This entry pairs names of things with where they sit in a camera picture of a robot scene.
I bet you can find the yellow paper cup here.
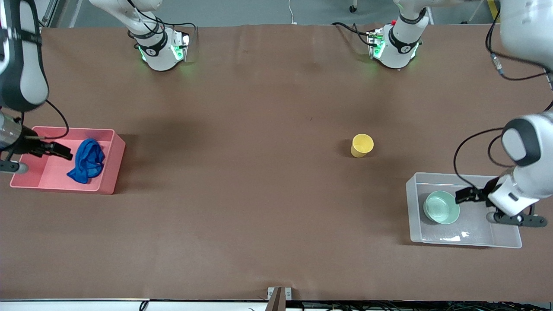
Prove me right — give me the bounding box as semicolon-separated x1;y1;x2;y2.
350;134;374;158

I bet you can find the brown table cover sheet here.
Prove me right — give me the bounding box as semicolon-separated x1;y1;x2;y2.
0;24;553;302

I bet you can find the black cable at right arm base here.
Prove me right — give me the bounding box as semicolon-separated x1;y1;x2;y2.
128;0;197;40

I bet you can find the black cable with metal plug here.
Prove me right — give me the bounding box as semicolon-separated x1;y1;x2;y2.
485;10;553;82

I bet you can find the metal camera bracket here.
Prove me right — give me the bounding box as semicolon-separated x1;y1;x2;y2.
267;287;292;311

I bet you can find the pink plastic box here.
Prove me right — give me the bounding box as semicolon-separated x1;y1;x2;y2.
10;126;126;195

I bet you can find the green bowl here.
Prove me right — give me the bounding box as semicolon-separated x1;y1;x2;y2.
423;190;461;225

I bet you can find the clear plastic box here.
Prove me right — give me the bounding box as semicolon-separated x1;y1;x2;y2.
405;172;523;249

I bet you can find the blue cloth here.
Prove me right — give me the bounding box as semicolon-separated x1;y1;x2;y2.
67;138;106;184

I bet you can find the black cable at left arm base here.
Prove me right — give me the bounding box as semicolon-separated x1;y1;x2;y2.
332;22;373;45

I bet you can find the black cable at arm base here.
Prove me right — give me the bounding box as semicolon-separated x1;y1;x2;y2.
332;22;373;45
128;0;197;40

